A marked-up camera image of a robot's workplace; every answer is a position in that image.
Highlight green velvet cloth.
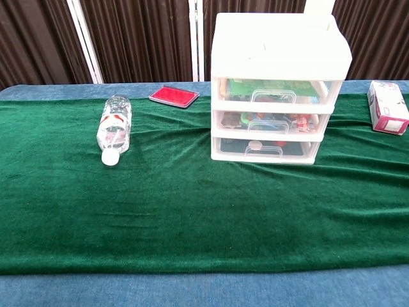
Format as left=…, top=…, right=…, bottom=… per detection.
left=0, top=92, right=409, bottom=276

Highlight green packets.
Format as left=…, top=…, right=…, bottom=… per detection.
left=228, top=79, right=320, bottom=97

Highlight dark folding screen white frame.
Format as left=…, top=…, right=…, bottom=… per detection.
left=0, top=0, right=409, bottom=91

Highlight clear plastic water bottle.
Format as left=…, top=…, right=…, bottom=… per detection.
left=96, top=94, right=132, bottom=166

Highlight pink and white carton box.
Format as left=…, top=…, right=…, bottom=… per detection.
left=366, top=80, right=409, bottom=136

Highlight red ink pad case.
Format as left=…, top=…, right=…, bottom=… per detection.
left=148, top=84, right=201, bottom=109

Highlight white plastic drawer box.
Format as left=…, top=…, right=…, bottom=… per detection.
left=210, top=12, right=353, bottom=166

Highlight clear plastic box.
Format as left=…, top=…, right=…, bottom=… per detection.
left=217, top=77, right=343, bottom=106

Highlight blue table cover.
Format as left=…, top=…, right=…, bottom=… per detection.
left=0, top=79, right=409, bottom=307

